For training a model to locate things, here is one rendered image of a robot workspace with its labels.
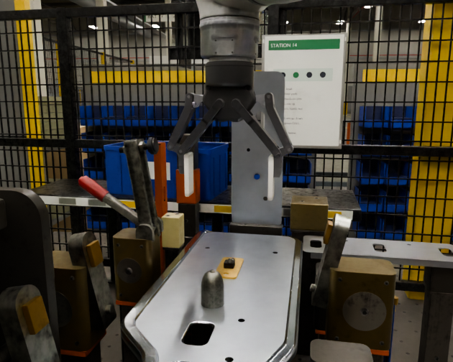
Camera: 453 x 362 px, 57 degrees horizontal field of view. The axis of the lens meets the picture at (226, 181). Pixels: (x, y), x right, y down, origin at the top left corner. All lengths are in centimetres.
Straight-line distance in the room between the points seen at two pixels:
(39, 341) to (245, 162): 61
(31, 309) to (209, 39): 42
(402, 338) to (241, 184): 56
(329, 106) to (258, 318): 75
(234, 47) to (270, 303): 37
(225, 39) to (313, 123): 62
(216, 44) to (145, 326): 40
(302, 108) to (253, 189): 34
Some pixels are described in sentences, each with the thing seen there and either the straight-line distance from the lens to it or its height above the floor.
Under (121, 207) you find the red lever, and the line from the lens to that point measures 74.
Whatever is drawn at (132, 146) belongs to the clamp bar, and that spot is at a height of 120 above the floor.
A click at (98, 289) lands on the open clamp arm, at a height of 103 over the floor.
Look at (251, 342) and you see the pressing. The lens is 53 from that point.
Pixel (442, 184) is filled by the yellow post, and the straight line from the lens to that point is 131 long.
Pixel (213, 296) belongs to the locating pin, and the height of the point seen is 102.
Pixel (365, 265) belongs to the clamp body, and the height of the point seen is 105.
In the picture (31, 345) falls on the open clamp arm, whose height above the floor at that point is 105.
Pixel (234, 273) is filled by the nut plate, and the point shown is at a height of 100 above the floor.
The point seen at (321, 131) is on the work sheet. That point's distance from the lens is 120.
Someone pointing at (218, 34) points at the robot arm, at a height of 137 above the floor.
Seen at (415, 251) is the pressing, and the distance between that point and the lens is 88.
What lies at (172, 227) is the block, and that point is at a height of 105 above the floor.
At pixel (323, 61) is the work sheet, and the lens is 120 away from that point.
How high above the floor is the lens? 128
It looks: 11 degrees down
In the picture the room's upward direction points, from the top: straight up
